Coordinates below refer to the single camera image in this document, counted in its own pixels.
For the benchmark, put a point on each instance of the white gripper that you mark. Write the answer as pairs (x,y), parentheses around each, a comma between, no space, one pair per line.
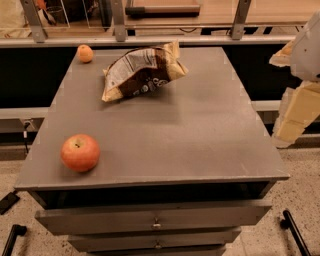
(308,53)

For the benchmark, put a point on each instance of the brown chip bag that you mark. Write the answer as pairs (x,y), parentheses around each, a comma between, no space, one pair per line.
(143,70)

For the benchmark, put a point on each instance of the red apple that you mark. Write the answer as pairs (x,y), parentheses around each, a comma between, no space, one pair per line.
(80,153)

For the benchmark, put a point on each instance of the black base leg right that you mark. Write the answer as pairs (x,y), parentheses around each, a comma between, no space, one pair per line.
(287,222)

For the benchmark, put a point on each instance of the black base leg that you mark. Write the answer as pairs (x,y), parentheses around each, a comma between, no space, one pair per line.
(287,222)
(16,230)

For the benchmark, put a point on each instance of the grey drawer cabinet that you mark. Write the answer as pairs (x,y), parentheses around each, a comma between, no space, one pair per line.
(196,139)

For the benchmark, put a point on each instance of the black tray on shelf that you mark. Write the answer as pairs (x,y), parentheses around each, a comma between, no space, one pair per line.
(162,8)

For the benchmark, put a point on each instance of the grey drawer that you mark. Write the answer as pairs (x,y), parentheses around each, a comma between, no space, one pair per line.
(154,239)
(152,217)

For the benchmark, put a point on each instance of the small orange fruit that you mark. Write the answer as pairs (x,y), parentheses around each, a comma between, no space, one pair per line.
(84,53)

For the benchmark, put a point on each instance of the top grey drawer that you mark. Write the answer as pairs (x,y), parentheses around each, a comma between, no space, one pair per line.
(152,217)

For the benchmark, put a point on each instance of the black flat device on floor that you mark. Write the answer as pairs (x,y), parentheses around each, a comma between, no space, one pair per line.
(8,201)

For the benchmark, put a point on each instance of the black base leg left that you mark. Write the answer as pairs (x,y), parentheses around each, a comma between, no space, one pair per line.
(16,230)

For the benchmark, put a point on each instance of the metal railing frame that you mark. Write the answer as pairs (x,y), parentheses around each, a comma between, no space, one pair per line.
(69,23)

